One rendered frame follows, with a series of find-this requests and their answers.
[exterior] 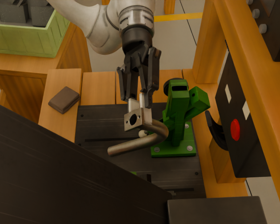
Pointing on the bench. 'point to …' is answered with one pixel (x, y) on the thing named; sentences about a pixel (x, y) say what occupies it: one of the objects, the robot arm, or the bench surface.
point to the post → (206, 34)
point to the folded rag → (64, 100)
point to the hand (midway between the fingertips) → (140, 111)
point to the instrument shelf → (261, 90)
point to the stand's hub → (168, 85)
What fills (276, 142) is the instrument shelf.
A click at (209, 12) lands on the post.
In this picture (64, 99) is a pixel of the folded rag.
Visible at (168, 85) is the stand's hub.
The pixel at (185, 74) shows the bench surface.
